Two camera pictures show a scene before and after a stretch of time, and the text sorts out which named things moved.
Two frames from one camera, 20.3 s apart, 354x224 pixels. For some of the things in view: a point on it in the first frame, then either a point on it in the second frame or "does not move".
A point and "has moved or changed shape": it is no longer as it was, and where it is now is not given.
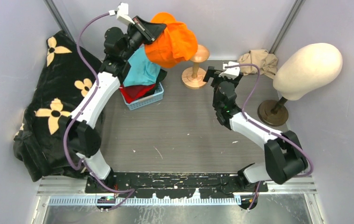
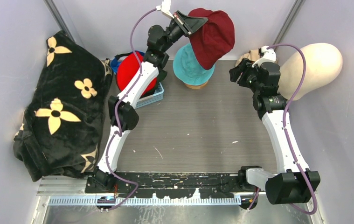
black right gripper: [211, 73] -> [245, 66]
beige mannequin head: [313, 66] does not move
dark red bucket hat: [131, 93] has moved or changed shape
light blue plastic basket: [157, 96] does not move
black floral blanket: [40, 145] does not move
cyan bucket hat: [143, 71] -> [188, 69]
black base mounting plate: [173, 185] does not move
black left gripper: [150, 31] -> [188, 24]
